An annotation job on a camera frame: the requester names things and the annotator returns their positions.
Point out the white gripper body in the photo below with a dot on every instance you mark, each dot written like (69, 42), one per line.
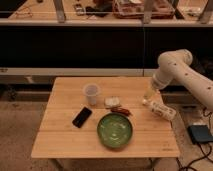
(159, 82)

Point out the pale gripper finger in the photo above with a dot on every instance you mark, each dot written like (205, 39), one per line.
(149, 93)

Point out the white plastic bottle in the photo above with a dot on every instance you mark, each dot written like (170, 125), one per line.
(160, 109)

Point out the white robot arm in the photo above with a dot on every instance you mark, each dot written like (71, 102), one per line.
(176, 65)

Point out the red chili pepper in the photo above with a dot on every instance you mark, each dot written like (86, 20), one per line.
(120, 110)

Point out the wooden table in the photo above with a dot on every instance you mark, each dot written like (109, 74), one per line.
(58, 138)

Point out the green round plate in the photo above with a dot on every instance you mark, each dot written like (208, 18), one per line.
(114, 130)

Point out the translucent plastic cup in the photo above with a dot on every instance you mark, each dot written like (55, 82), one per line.
(91, 91)

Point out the black pedal box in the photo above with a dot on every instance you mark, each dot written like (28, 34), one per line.
(200, 134)

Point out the black smartphone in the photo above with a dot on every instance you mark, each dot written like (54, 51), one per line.
(82, 117)

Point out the brown tray on shelf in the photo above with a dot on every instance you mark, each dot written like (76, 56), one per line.
(161, 9)

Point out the dark object on shelf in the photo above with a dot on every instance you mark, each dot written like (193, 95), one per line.
(100, 10)

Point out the black remote on shelf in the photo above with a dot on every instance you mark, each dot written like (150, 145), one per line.
(79, 9)

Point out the long workbench shelf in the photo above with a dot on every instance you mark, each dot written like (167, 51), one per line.
(192, 13)

